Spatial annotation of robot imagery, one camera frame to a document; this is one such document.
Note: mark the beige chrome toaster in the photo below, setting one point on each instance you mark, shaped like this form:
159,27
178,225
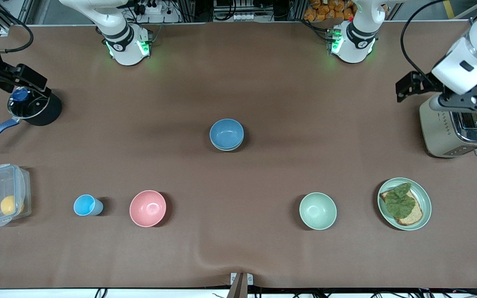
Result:
441,132

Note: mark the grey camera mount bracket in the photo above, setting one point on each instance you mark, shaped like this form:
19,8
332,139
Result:
240,285

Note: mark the bread slice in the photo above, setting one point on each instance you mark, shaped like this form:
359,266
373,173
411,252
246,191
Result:
415,215

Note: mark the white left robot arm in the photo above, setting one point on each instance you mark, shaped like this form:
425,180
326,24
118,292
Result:
358,45

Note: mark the white power strip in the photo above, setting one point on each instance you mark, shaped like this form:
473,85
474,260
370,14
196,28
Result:
153,8

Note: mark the glass lid blue knob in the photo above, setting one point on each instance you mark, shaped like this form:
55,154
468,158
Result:
31,106

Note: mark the orange snack bag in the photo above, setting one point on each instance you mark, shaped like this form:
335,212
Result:
325,10

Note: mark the pale green plate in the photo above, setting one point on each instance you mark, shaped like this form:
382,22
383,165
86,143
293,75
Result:
425,198

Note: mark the blue bowl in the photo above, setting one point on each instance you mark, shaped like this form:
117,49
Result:
226,133

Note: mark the pink bowl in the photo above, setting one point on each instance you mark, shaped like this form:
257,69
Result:
148,208

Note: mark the green lettuce leaf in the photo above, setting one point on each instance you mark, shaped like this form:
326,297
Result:
400,203

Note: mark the light blue cup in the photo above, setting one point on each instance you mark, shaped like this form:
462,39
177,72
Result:
84,205

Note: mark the pale green bowl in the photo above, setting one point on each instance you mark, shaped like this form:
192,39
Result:
317,211
227,149

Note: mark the brown table cloth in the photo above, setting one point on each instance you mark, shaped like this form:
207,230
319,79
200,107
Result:
238,248

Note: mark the small white socket strip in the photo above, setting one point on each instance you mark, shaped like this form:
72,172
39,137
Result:
243,17

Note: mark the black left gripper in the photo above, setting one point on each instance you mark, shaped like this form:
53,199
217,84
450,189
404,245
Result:
423,84

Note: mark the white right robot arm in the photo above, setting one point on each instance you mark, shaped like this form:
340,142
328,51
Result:
124,49

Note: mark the yellow lemon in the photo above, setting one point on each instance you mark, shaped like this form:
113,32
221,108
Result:
10,205

